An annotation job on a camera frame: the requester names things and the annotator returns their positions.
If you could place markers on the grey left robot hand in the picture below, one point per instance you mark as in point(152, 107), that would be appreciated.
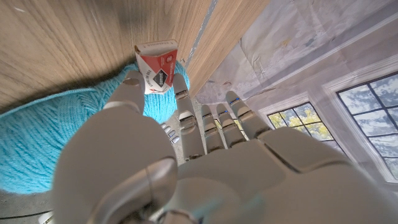
point(233, 186)

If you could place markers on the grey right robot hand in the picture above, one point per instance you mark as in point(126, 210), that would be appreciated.
point(171, 135)

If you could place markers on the teal yarn skein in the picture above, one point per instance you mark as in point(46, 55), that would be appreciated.
point(40, 133)

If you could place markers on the grey tape outline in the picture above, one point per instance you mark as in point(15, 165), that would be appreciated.
point(201, 31)

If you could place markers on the printed window backdrop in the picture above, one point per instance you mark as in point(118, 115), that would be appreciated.
point(311, 62)

